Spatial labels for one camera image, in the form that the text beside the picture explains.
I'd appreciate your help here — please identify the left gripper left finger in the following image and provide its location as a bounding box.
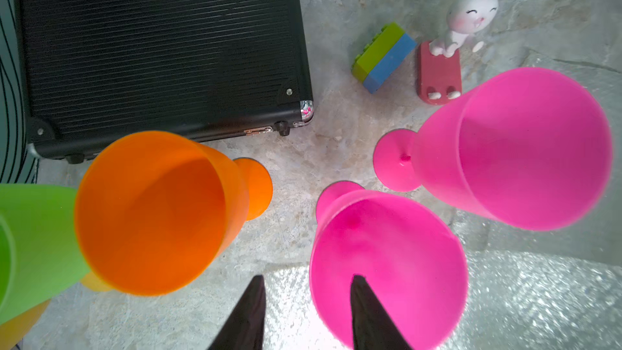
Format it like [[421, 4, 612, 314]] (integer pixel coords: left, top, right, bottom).
[[208, 275, 267, 350]]

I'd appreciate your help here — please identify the magenta wine glass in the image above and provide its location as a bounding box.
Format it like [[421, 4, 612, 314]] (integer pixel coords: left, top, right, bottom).
[[373, 67, 613, 231]]

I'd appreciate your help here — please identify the green blue toy block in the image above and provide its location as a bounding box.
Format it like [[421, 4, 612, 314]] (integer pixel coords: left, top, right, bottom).
[[351, 22, 417, 94]]

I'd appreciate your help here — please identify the yellow wine glass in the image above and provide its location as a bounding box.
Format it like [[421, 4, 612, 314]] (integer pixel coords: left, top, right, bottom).
[[1, 272, 113, 349]]

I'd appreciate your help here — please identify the black hard case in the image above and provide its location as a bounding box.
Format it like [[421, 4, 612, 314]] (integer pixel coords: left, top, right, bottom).
[[15, 0, 314, 164]]

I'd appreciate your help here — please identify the green plastic wine glass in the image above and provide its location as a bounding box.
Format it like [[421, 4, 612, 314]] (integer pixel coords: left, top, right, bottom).
[[1, 184, 90, 323]]

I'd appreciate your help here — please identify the pink wine glass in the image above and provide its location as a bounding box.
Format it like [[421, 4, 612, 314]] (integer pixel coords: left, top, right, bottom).
[[309, 181, 469, 349]]

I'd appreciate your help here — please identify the bubble wrap of pink glass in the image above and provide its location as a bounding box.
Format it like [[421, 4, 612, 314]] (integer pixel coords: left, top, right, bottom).
[[263, 251, 621, 349]]

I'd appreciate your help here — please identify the orange plastic wine glass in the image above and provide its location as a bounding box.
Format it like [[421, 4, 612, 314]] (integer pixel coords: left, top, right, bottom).
[[75, 131, 273, 296]]

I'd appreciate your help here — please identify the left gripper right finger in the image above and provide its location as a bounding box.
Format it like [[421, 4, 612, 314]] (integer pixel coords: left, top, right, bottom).
[[350, 275, 411, 350]]

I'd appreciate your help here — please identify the small bunny figurine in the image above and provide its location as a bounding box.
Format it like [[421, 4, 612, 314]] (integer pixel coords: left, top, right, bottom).
[[417, 0, 499, 105]]

